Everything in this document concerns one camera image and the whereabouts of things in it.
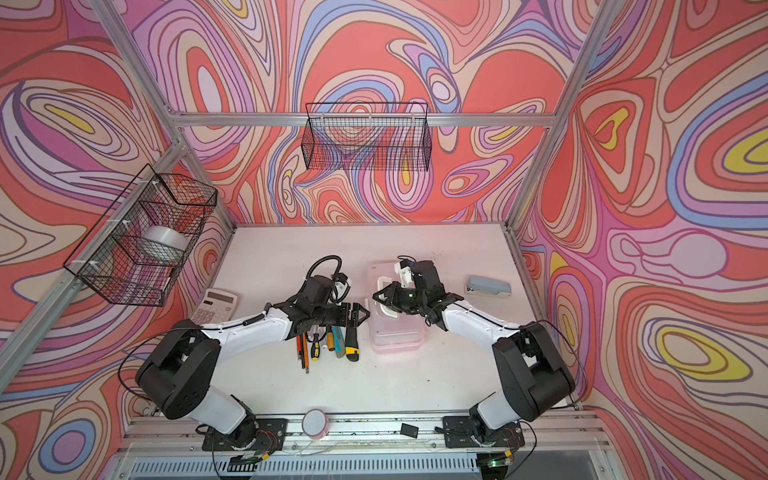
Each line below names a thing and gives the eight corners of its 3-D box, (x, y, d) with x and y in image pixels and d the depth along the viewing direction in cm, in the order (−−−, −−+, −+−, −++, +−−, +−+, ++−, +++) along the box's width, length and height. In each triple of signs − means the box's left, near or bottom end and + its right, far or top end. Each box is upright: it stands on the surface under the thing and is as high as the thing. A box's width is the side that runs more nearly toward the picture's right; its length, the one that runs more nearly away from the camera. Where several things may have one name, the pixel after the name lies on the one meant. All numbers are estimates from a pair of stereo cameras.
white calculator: (198, 324, 97) (190, 316, 92) (210, 297, 103) (203, 288, 99) (234, 324, 97) (227, 316, 92) (244, 297, 103) (238, 288, 99)
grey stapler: (465, 296, 102) (469, 287, 97) (465, 284, 105) (468, 274, 101) (508, 301, 101) (514, 292, 96) (506, 288, 104) (511, 279, 99)
